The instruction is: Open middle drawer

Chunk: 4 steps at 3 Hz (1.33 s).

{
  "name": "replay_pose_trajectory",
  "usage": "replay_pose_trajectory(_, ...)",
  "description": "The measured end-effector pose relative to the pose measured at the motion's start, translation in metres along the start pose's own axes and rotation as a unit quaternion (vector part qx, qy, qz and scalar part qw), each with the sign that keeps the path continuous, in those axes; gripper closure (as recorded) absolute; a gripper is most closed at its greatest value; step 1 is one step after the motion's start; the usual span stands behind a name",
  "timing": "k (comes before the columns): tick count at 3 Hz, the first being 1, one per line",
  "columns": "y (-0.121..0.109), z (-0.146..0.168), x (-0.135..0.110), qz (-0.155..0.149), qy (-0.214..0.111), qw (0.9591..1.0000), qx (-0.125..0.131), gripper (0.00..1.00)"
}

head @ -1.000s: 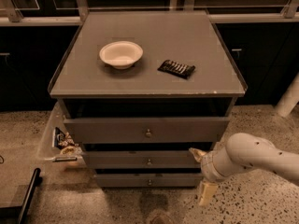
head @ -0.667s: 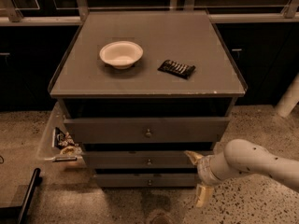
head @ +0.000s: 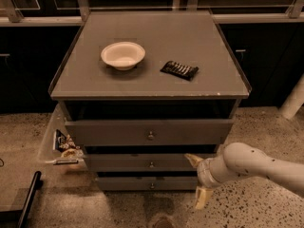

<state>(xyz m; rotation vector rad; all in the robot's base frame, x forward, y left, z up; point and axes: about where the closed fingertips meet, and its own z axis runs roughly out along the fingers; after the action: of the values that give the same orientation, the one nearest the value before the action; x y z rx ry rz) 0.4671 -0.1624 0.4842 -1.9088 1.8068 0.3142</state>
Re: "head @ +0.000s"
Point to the white paper bowl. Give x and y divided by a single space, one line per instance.
123 55

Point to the metal railing frame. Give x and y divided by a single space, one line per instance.
76 12

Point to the white cylindrical post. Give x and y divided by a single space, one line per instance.
294 101

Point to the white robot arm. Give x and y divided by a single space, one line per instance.
238 161

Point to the clear plastic bin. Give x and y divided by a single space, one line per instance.
48 152

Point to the black snack packet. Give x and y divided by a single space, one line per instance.
179 70

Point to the grey top drawer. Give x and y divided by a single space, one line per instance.
148 132

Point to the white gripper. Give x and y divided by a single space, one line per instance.
203 174

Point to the snack bags in bin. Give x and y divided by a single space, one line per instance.
65 146

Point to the grey drawer cabinet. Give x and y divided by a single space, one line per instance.
88 89

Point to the black bar on floor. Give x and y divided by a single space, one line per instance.
35 185

